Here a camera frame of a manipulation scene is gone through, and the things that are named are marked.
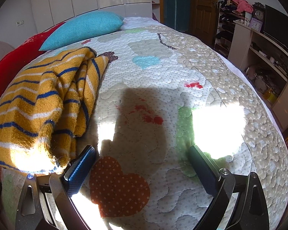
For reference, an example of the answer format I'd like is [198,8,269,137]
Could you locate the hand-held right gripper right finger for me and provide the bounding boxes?
[188,145,270,230]

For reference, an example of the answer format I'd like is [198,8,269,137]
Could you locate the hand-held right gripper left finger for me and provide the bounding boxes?
[15,145,97,230]

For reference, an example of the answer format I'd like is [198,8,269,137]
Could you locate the yellow striped sweater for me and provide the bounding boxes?
[0,47,110,176]

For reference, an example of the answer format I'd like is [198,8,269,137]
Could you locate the pink clothes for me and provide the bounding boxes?
[231,0,254,14]

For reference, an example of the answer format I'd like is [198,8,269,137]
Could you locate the patterned quilted bedspread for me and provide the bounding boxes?
[0,25,288,230]

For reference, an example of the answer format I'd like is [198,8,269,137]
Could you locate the yellow container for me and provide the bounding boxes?
[264,89,278,104]

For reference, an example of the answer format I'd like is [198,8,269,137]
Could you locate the long red pillow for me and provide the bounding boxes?
[0,21,68,111]

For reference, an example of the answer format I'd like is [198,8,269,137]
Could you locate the white shelf unit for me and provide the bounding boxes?
[227,20,288,111]

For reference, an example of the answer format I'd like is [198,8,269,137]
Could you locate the shoe rack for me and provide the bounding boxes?
[214,0,253,56]

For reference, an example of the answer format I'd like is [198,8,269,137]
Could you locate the turquoise pillow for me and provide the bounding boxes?
[39,11,125,52]

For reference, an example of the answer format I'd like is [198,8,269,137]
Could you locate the white plastic chair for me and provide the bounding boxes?
[0,40,15,71]

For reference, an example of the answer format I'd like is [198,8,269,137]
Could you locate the purple square clock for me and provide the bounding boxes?
[250,18,263,32]

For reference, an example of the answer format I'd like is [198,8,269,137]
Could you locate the brown wooden door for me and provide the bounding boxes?
[190,0,219,45]

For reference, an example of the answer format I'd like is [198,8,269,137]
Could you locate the black television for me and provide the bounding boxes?
[262,4,288,53]

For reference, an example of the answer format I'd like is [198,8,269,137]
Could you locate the dark ornate table clock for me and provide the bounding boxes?
[252,2,266,21]

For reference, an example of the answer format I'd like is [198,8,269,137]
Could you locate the teal fabric wardrobe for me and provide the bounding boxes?
[162,0,191,33]

